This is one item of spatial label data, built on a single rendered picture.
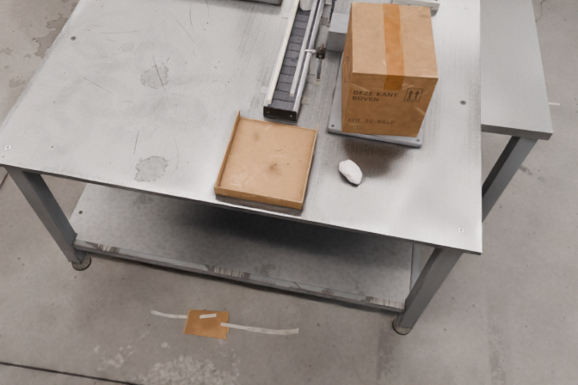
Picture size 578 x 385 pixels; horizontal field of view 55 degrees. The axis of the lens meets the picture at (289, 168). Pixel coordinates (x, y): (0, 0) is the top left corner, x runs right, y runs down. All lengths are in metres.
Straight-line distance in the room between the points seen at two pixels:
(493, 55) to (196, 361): 1.61
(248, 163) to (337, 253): 0.70
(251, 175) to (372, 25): 0.57
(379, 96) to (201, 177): 0.58
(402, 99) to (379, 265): 0.82
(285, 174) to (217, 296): 0.88
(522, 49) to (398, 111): 0.70
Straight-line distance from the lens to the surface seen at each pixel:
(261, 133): 1.76
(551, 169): 3.04
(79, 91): 1.97
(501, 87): 2.07
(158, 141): 1.78
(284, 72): 1.87
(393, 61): 1.61
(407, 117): 1.71
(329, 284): 2.18
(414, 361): 2.37
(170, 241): 2.27
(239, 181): 1.65
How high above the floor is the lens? 2.22
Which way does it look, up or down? 56 degrees down
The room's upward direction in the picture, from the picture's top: 4 degrees clockwise
